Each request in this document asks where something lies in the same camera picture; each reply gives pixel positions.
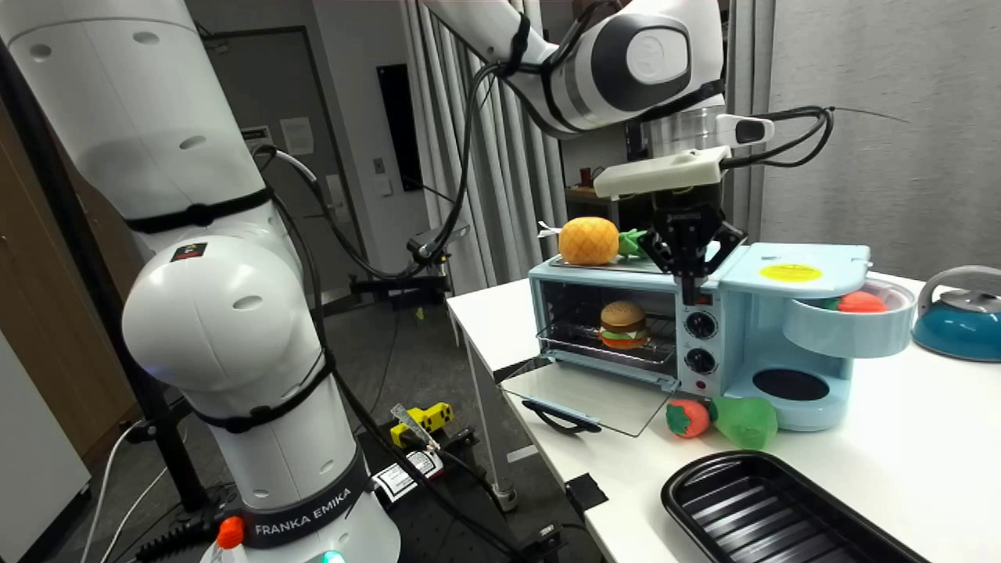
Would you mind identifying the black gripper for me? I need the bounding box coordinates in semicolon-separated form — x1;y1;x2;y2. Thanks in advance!
635;192;750;306

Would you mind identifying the light blue toy oven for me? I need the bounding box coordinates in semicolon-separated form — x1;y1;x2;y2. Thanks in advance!
525;241;872;434

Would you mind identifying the orange plush pineapple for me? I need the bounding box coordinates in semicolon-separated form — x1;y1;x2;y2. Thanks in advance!
538;213;653;270

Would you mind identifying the plush toy burger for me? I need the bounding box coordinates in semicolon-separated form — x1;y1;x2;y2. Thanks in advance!
596;299;653;354

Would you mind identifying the red green plush tomato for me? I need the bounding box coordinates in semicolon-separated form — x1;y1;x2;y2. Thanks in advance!
665;394;717;442

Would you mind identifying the red plush ball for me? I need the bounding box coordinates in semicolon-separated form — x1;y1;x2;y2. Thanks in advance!
832;289;889;318

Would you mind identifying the green plush pear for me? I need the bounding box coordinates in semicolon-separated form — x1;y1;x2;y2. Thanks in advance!
712;391;782;453

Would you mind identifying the grey backdrop curtain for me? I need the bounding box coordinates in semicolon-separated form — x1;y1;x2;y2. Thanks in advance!
759;0;1001;278

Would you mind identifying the small black tape patch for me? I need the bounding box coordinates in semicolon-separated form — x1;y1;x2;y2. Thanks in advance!
562;470;612;516

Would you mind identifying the black ribbed griddle pan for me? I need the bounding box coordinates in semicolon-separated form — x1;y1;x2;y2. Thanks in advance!
659;447;932;563

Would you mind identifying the white pleated curtain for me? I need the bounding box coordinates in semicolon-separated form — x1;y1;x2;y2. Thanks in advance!
397;0;574;299

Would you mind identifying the yellow black tool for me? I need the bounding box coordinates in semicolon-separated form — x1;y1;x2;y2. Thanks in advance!
385;398;461;451

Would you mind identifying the white bottle orange cap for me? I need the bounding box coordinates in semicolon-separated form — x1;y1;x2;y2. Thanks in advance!
196;514;257;563

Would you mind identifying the brown wooden cabinet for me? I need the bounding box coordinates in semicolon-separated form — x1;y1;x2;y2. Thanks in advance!
0;90;144;442

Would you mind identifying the white cabinet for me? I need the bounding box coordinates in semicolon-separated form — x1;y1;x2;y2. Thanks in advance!
0;329;93;563

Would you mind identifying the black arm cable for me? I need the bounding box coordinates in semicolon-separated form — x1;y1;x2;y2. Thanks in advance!
252;40;525;283

